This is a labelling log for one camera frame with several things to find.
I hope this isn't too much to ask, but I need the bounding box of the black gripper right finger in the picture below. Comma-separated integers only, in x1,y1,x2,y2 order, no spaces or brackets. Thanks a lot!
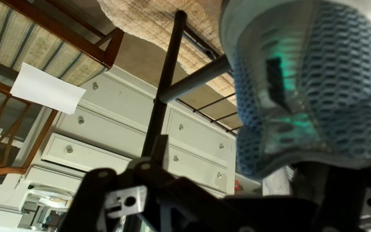
296,159,371,232

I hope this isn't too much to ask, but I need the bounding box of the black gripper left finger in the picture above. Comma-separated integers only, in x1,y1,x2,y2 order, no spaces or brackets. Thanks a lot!
58,158,222,232

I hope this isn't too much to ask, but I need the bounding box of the grey blue running sneaker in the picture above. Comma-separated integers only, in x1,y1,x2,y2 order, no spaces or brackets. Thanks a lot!
219,0,371,179

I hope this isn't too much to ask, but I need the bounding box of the white drawer cabinet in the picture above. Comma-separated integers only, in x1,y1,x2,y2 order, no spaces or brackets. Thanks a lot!
22,63,264,203

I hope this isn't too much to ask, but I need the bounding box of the black metal shoe rack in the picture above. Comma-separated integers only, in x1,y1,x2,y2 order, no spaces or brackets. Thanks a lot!
142,8,245,168

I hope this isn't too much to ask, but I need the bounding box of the wooden chair striped cushion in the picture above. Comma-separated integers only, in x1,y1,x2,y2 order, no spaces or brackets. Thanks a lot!
0,0,126,181

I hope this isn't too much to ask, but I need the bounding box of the small white paper sheet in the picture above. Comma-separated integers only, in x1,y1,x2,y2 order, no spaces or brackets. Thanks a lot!
9,61,88,114

